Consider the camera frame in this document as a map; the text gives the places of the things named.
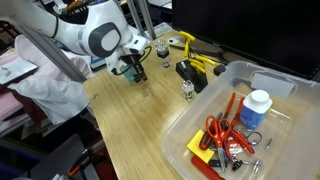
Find orange black clamp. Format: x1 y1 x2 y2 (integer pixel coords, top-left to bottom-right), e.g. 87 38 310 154
67 148 96 177

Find small glass jar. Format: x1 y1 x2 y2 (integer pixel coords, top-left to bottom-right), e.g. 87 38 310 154
181 79 195 100

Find white oval tag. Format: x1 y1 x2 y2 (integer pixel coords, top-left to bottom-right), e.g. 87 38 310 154
167 36 184 46

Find teal plastic cup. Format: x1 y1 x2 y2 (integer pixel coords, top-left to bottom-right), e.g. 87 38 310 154
122 64 138 82

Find black round knob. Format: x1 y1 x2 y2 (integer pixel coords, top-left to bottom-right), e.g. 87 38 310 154
213 64 227 77

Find yellow and black tool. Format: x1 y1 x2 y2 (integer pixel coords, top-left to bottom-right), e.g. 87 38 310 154
170 43 230 65

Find white bottle blue label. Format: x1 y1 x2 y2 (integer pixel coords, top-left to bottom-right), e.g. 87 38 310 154
239 89 274 131

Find red black screwdriver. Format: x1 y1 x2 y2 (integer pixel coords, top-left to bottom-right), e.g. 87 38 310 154
198 112 224 151

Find white cloth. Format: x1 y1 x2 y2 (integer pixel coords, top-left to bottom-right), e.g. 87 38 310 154
7 76 90 125

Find black hex key stand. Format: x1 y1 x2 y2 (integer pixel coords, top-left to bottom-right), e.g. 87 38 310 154
175 59 208 94

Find tall yellow T-handle hex key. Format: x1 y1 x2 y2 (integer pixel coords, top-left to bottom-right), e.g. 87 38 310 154
178 30 196 59

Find red tool handle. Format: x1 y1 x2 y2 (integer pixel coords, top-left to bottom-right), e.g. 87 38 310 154
190 155 225 180

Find small metal screw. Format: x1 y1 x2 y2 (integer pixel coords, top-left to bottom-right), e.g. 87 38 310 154
265 138 274 151

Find pale pink cloth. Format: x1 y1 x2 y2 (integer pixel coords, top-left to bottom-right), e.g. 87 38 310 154
0 34 94 81

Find clear plastic stick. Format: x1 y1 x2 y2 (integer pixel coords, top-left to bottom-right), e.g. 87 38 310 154
269 108 292 120

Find black computer monitor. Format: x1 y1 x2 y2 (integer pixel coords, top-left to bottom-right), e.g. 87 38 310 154
171 0 320 81

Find small metal fitting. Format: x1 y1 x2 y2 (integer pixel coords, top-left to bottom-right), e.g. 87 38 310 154
250 159 264 176

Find grey chair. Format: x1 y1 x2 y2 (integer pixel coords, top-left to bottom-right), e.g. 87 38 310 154
29 133 101 180

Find black binder clip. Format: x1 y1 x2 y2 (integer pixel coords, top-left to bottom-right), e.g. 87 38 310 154
231 159 244 172

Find red handled pliers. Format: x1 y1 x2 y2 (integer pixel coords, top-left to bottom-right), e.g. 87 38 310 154
223 92 247 128

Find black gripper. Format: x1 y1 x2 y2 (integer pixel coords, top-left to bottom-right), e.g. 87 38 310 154
119 54 148 84

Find slanted aluminium frame post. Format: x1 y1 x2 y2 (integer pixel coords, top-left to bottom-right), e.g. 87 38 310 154
13 24 88 84

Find red handled scissors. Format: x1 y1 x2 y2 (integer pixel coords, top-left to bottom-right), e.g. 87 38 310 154
204 114 234 174

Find clear plastic storage bin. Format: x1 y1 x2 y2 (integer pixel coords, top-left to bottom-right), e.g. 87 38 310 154
159 60 320 180

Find grey flat plate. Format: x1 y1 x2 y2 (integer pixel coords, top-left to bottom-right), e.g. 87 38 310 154
0 58 38 86

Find red handled snips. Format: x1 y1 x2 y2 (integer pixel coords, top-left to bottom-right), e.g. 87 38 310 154
225 130 256 161

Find yellow sticky note pad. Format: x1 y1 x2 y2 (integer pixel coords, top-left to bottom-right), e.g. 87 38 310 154
186 129 216 164

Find metal key ring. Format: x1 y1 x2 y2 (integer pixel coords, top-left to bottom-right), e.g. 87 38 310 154
246 131 264 147

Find clear glass stopper black base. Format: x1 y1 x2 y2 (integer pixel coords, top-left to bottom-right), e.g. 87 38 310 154
154 39 170 59

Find white bin label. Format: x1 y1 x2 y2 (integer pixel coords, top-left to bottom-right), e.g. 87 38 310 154
250 72 296 101

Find red white packet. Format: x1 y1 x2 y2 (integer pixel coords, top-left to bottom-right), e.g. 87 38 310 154
227 136 245 156

